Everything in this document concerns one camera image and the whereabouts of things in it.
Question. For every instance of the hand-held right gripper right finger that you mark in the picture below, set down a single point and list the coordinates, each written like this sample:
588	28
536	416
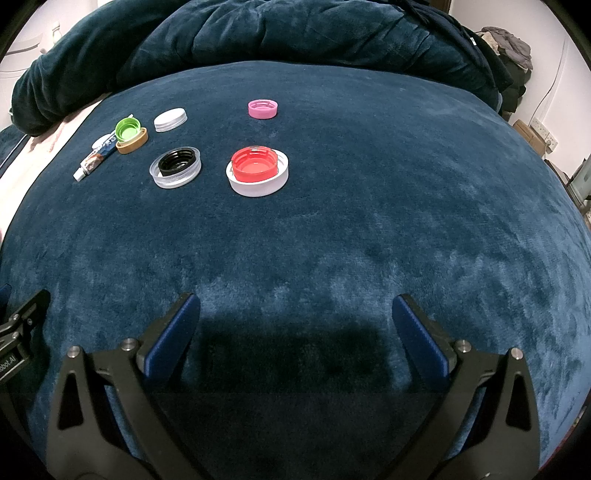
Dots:
418	337

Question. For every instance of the white headboard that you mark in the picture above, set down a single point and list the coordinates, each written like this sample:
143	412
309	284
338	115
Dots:
25	50

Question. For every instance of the pink bottle cap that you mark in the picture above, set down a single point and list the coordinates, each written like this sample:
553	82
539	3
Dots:
263	109

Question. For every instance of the dark blue plush duvet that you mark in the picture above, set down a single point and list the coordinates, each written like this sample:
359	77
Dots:
277	37

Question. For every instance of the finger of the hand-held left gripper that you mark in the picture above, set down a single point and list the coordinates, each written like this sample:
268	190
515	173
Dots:
27	310

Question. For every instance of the pink bed sheet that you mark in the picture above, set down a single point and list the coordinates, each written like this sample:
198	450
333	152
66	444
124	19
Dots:
46	138

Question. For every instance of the dark navy garment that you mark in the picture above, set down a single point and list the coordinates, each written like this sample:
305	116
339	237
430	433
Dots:
452	27

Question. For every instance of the clear plastic lid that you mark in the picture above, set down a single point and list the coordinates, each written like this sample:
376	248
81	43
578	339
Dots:
175	181

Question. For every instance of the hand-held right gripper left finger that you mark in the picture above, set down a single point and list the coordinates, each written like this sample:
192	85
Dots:
171	337

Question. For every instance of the small ointment tube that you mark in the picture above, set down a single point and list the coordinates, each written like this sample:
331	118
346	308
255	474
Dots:
94	159

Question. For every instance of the red bottle cap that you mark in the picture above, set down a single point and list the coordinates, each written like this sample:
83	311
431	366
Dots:
254	166

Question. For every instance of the pile of clothes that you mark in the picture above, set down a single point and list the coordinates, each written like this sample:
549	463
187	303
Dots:
510	50

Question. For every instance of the silver white cap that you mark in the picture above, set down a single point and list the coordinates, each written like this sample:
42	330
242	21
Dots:
171	120

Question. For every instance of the large white lid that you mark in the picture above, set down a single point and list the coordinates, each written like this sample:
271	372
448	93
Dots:
258	188

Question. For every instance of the black bottle cap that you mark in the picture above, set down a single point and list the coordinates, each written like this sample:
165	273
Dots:
177	160

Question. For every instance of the white power strip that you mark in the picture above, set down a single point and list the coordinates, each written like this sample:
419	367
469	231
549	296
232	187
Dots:
544	133

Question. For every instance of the green bottle cap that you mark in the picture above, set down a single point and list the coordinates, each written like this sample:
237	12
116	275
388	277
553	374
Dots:
128	129

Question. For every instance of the dark blue bed sheet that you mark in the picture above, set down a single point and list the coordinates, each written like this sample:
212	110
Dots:
323	230

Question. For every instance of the cardboard box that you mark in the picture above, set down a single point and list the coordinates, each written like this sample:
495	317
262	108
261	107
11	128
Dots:
524	131

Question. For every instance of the tan oval cap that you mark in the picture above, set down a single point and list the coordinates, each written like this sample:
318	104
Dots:
134	145

